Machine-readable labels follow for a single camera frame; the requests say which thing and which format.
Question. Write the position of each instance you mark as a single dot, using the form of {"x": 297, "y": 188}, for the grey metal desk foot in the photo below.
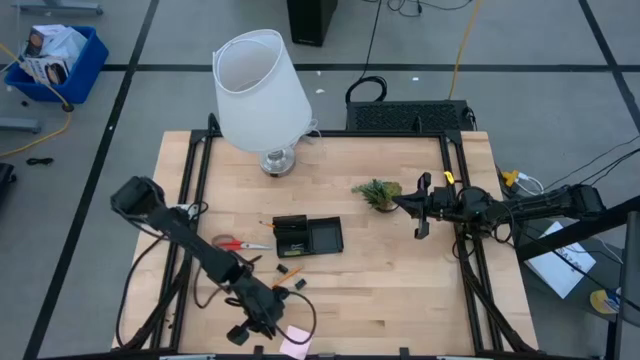
{"x": 20, "y": 125}
{"x": 60, "y": 7}

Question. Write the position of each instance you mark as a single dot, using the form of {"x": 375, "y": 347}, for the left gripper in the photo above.
{"x": 262, "y": 312}

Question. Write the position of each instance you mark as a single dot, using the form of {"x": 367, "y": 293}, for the black vented computer case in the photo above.
{"x": 405, "y": 116}

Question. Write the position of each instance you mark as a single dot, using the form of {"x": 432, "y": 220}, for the black aluminium table frame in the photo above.
{"x": 380, "y": 134}

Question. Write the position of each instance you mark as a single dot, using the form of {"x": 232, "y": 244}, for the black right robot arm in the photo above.
{"x": 540, "y": 205}

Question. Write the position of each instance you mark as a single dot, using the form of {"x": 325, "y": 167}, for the black tower box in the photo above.
{"x": 310, "y": 22}

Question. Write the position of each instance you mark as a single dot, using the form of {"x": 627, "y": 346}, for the black binder clip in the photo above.
{"x": 283, "y": 268}
{"x": 300, "y": 284}

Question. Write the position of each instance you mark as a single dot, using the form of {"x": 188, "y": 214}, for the black mesh desk organizer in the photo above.
{"x": 290, "y": 222}

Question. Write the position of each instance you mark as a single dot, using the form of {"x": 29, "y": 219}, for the orange pencil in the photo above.
{"x": 267, "y": 224}
{"x": 290, "y": 276}

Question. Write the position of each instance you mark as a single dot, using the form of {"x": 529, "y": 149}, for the pink sticky note pad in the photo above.
{"x": 297, "y": 347}

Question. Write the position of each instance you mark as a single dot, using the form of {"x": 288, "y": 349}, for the black chair base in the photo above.
{"x": 6, "y": 177}

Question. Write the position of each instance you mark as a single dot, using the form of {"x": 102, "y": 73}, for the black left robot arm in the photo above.
{"x": 200, "y": 250}

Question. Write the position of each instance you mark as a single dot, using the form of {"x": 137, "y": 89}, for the white printed carton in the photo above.
{"x": 42, "y": 65}

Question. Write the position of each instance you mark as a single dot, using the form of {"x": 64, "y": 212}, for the black metal stand beam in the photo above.
{"x": 575, "y": 230}

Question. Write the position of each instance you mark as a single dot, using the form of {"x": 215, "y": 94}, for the blue plastic bin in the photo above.
{"x": 90, "y": 65}

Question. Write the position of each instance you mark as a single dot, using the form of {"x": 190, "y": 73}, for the yellow and blue roll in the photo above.
{"x": 602, "y": 302}

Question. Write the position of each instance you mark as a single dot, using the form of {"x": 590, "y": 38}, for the silver lamp with white shade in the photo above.
{"x": 260, "y": 95}

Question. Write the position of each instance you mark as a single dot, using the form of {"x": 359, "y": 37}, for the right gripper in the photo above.
{"x": 440, "y": 204}

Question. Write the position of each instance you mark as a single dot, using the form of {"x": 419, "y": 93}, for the white printed paper sheet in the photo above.
{"x": 560, "y": 270}

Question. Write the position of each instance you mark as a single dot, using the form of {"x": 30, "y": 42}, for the potted green succulent plant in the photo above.
{"x": 380, "y": 194}

